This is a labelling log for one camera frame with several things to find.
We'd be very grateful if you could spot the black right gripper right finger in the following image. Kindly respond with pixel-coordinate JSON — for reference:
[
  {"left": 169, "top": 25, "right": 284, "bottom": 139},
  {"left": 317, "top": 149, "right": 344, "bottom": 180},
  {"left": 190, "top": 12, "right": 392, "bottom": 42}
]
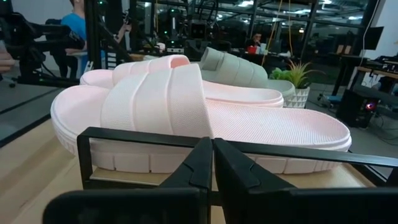
[{"left": 213, "top": 138, "right": 398, "bottom": 224}]

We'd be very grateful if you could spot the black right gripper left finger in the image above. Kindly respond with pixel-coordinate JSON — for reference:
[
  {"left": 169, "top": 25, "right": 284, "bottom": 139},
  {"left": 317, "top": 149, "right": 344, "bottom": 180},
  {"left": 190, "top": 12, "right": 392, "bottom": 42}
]
[{"left": 43, "top": 137, "right": 214, "bottom": 224}]

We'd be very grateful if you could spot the pink slide sandal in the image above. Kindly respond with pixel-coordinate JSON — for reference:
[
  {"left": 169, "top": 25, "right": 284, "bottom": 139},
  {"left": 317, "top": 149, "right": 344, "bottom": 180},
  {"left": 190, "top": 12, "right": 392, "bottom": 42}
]
[
  {"left": 50, "top": 63, "right": 353, "bottom": 175},
  {"left": 80, "top": 54, "right": 284, "bottom": 108}
]

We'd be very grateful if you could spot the grey slide sandal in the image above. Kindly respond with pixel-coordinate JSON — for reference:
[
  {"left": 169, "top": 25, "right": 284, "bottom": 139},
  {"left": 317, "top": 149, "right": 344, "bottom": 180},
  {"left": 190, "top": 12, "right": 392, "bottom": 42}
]
[{"left": 198, "top": 46, "right": 296, "bottom": 98}]

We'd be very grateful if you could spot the succulent in triangle-patterned pot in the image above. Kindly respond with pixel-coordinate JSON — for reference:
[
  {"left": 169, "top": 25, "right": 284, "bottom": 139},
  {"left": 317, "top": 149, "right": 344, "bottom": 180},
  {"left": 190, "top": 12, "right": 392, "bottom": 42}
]
[{"left": 269, "top": 60, "right": 326, "bottom": 109}]

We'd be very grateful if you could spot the black computer tower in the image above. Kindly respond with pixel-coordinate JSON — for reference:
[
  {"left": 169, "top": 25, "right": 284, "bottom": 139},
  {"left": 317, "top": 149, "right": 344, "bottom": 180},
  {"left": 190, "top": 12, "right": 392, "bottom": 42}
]
[{"left": 335, "top": 89, "right": 379, "bottom": 129}]

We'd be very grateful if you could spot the person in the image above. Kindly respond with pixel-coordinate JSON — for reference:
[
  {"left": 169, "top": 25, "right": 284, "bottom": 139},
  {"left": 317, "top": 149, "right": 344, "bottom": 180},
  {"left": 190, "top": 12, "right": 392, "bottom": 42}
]
[
  {"left": 60, "top": 0, "right": 133, "bottom": 78},
  {"left": 248, "top": 32, "right": 264, "bottom": 48}
]

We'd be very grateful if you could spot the wooden top desk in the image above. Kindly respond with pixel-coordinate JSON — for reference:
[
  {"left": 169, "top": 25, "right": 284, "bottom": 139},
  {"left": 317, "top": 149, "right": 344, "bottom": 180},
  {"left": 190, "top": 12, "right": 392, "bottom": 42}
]
[{"left": 334, "top": 55, "right": 398, "bottom": 97}]

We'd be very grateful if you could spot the black monitor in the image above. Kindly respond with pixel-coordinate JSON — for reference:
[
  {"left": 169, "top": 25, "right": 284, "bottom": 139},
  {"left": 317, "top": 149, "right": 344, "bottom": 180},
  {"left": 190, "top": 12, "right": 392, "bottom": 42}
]
[{"left": 363, "top": 26, "right": 385, "bottom": 50}]

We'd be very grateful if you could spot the person's hand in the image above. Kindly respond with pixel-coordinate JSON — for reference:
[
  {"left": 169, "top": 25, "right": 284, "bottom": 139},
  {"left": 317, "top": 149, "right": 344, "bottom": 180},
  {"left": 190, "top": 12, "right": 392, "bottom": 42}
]
[{"left": 0, "top": 51, "right": 16, "bottom": 74}]

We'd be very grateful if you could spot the wooden shelf black metal frame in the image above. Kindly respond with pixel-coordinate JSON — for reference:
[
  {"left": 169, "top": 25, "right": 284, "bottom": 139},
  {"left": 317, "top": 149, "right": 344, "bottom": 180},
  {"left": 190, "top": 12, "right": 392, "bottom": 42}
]
[{"left": 76, "top": 126, "right": 398, "bottom": 191}]

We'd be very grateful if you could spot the yellow hanging cable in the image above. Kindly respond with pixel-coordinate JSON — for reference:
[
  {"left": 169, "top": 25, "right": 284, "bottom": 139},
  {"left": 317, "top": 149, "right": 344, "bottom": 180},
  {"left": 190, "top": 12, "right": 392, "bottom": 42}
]
[{"left": 261, "top": 0, "right": 282, "bottom": 66}]

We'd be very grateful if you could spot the black rig upright post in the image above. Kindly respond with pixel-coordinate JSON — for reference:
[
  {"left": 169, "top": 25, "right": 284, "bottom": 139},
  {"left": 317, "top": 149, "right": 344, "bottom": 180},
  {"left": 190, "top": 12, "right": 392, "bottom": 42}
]
[{"left": 84, "top": 0, "right": 103, "bottom": 71}]

